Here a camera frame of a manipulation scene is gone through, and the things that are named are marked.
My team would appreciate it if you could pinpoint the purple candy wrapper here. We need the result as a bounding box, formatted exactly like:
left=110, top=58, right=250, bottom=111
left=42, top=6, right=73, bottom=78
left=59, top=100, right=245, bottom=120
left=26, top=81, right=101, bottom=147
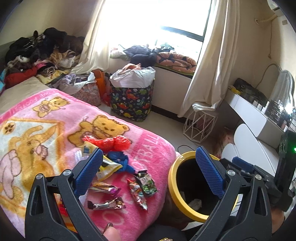
left=89, top=181, right=121, bottom=196

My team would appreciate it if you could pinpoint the orange paper bag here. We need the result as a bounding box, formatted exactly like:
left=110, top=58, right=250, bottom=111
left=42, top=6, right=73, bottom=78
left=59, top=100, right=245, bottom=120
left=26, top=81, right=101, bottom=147
left=92, top=69, right=106, bottom=99

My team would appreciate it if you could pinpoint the dark brown candy wrapper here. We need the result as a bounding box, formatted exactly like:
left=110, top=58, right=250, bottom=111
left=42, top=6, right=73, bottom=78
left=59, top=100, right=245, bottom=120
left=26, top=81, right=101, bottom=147
left=87, top=197, right=126, bottom=210

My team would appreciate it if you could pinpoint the right cream curtain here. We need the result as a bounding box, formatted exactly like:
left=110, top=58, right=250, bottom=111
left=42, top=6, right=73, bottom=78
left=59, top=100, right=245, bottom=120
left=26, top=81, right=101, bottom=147
left=178, top=1, right=240, bottom=117

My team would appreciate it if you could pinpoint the dark camouflage pouch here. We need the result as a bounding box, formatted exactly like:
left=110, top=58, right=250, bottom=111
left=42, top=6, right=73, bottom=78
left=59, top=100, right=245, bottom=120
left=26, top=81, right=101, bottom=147
left=233, top=78, right=268, bottom=106

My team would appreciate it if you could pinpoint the arched vanity mirror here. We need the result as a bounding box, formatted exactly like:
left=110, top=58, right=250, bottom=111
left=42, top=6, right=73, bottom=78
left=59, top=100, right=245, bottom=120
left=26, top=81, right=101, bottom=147
left=270, top=70, right=295, bottom=114

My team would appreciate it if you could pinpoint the person's left hand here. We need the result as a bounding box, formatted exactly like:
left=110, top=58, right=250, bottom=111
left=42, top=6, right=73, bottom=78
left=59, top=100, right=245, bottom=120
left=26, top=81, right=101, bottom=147
left=103, top=223, right=121, bottom=241

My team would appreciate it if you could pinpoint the white plastic bag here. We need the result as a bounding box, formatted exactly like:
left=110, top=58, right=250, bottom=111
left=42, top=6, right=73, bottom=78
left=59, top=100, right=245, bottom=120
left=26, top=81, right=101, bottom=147
left=109, top=67, right=156, bottom=88

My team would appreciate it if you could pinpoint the red colourful snack packet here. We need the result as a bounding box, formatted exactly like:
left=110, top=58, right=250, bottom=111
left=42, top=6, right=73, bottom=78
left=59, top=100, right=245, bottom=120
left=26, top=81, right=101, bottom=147
left=127, top=179, right=148, bottom=211

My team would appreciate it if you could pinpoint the black floor cable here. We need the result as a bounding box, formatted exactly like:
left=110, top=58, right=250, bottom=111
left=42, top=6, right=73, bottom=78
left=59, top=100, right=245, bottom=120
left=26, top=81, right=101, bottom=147
left=176, top=145, right=197, bottom=153

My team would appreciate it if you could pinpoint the pile of dark clothes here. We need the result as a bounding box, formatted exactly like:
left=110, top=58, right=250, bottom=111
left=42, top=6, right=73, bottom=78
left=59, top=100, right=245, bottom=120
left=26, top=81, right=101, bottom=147
left=4, top=27, right=85, bottom=75

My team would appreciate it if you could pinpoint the blue crumpled plastic wrapper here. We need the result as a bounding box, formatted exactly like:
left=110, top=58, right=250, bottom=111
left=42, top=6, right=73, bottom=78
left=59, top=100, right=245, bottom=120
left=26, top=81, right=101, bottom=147
left=107, top=151, right=135, bottom=174

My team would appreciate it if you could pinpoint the left cream curtain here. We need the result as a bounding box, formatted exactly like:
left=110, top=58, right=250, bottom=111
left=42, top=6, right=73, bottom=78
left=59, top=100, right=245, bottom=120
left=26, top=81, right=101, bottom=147
left=71, top=1, right=110, bottom=74

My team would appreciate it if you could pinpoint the dark blue jacket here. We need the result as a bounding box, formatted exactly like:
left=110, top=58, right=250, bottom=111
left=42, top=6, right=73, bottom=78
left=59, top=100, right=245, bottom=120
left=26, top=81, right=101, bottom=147
left=123, top=45, right=159, bottom=68

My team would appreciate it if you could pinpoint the white wire side table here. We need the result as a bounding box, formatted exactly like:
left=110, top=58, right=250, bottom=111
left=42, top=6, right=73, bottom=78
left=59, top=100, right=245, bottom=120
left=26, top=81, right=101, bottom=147
left=183, top=109, right=218, bottom=144

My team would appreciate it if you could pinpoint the orange patterned blanket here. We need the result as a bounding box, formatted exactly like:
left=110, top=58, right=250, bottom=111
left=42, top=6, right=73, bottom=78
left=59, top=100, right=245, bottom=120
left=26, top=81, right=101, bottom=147
left=156, top=52, right=197, bottom=74

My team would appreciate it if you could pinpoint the pink bear print blanket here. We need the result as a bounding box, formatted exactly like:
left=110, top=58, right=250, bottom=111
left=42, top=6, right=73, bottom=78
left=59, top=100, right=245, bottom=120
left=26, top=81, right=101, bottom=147
left=1, top=86, right=176, bottom=240

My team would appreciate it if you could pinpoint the yellow rimmed black trash bin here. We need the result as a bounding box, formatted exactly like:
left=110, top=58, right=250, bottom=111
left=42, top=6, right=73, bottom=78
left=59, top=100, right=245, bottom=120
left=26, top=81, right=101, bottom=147
left=163, top=151, right=219, bottom=225

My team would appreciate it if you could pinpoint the green black snack packet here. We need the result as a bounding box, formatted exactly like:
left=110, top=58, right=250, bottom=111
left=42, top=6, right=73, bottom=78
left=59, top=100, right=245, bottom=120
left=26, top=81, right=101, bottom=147
left=134, top=170, right=158, bottom=197

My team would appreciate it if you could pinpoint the yellow snack bag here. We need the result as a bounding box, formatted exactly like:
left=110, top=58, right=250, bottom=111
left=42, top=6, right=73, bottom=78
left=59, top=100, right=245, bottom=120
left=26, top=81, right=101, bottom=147
left=81, top=141, right=122, bottom=181

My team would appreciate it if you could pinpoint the white vanity desk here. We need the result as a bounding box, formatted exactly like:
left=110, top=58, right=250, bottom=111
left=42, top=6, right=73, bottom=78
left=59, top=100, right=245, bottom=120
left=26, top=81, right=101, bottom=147
left=224, top=89, right=284, bottom=149

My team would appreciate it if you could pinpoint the crumpled white paper trash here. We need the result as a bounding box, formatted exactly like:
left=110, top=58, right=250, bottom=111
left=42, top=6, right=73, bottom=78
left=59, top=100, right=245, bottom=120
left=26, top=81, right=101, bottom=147
left=188, top=199, right=202, bottom=211

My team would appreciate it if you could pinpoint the white cloud shaped chair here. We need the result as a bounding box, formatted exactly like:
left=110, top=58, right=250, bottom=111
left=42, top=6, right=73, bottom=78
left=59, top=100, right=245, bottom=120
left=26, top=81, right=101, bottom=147
left=221, top=123, right=279, bottom=176

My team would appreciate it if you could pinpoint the floral fabric basket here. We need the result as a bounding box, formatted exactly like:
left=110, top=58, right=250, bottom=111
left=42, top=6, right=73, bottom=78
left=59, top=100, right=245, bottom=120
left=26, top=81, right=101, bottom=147
left=72, top=83, right=101, bottom=106

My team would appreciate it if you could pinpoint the cream curtain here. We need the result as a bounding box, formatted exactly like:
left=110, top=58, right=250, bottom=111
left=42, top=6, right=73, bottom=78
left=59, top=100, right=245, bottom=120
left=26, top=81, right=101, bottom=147
left=178, top=1, right=240, bottom=117
left=71, top=1, right=110, bottom=74

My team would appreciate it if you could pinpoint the dinosaur print laundry basket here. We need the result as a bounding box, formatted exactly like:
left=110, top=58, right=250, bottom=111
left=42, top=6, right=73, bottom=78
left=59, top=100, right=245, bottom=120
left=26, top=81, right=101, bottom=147
left=110, top=80, right=154, bottom=122

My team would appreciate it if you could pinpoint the person's right hand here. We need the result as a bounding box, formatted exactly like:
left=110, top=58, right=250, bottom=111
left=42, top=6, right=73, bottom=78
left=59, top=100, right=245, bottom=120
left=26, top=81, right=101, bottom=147
left=271, top=207, right=285, bottom=233

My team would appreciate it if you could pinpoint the red plastic mesh wrapper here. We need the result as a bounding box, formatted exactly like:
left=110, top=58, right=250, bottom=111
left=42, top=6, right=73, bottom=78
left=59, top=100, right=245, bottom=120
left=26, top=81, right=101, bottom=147
left=82, top=135, right=131, bottom=153

